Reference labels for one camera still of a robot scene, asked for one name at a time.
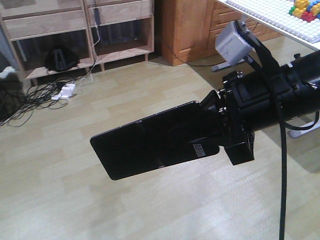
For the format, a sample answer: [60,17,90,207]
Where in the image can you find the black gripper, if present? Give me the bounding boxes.
[168,71,279,166]

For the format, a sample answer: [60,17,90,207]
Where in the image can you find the black smartphone with white label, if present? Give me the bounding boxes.
[90,101,220,180]

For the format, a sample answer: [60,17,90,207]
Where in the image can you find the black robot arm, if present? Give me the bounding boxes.
[169,51,320,165]

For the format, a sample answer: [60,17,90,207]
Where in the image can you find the white desk leg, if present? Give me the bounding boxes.
[287,120,320,139]

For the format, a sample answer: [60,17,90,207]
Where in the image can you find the wooden shelf desk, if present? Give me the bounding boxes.
[0,0,154,83]

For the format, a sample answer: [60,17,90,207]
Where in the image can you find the wooden drawer cabinet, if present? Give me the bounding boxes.
[159,0,285,66]

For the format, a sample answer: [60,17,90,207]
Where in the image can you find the white lego baseplate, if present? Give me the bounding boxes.
[226,0,320,44]

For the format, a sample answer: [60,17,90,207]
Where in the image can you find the white power strip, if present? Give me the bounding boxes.
[51,83,76,101]

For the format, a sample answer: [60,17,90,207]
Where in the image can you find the colourful lego bricks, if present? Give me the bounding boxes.
[288,0,320,23]

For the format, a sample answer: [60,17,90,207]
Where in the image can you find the black bag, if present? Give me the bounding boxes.
[44,45,80,72]

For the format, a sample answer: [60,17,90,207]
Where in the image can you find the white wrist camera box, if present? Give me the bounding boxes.
[215,21,253,66]

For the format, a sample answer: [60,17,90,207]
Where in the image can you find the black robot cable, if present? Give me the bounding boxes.
[249,54,320,240]

